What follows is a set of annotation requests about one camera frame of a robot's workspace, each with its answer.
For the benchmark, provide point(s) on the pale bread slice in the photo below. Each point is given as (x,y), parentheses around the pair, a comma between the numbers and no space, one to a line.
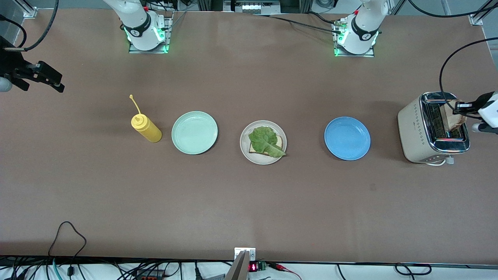
(279,142)

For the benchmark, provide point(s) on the brown crusted bread slice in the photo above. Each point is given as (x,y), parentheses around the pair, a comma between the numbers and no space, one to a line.
(453,120)

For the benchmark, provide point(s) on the beige plate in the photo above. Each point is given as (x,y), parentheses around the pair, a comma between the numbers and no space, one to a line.
(244,144)

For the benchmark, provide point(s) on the yellow mustard squeeze bottle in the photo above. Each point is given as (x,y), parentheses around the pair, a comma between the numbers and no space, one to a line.
(149,134)

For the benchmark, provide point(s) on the red digit display module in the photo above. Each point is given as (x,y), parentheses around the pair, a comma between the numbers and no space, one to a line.
(253,267)

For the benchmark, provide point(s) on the silver aluminium frame profile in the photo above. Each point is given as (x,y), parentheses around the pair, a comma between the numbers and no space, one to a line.
(28,9)
(480,15)

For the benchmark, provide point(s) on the white power strip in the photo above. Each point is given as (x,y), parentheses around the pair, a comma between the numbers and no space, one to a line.
(251,7)

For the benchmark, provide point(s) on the light green plate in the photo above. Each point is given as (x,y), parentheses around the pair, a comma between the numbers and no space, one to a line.
(194,133)

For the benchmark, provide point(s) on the silver aluminium frame post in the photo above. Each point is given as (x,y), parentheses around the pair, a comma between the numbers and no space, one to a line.
(446,7)

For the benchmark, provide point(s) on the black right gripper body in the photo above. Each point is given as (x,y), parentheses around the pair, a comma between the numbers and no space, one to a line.
(8,64)

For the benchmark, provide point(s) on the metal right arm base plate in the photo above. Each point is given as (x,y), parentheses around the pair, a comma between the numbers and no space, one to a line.
(149,51)

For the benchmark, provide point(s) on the blue plate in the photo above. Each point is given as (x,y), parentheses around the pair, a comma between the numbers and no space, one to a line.
(347,138)

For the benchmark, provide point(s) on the green lettuce leaf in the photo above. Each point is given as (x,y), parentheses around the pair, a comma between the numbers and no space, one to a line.
(266,142)

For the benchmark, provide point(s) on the cream and chrome toaster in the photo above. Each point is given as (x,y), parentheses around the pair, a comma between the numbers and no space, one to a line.
(412,132)

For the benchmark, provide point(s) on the silver mounting bracket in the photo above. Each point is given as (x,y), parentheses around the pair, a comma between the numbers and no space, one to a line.
(251,252)

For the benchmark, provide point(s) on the red and black clip lead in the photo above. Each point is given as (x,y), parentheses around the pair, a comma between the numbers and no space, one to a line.
(278,266)

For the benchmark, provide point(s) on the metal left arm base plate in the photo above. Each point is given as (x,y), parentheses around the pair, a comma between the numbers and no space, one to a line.
(355,55)

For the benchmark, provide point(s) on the grey aluminium bar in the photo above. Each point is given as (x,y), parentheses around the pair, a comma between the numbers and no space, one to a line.
(238,270)

